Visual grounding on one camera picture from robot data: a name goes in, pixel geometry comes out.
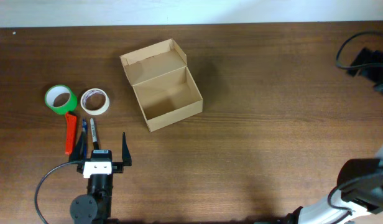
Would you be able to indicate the blue pen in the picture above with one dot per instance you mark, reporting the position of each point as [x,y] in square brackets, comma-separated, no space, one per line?
[84,124]

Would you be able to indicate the white masking tape roll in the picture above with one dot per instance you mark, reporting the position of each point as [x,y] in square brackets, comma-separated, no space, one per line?
[89,93]

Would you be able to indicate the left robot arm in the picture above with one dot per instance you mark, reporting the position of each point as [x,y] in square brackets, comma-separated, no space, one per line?
[95,205]

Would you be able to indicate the green tape roll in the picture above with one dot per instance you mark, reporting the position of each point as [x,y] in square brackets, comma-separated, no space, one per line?
[56,91]

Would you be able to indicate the red utility knife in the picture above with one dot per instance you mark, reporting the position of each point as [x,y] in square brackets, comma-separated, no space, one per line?
[71,121]

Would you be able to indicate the black marker pen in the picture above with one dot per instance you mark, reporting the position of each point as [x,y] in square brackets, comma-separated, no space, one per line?
[94,134]

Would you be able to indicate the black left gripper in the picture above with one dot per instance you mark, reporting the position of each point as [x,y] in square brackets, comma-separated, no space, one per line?
[117,167]

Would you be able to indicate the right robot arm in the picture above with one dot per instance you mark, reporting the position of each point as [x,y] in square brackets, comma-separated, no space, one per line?
[359,188]

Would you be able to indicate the brown cardboard box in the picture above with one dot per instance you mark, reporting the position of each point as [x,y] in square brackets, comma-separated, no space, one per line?
[163,85]

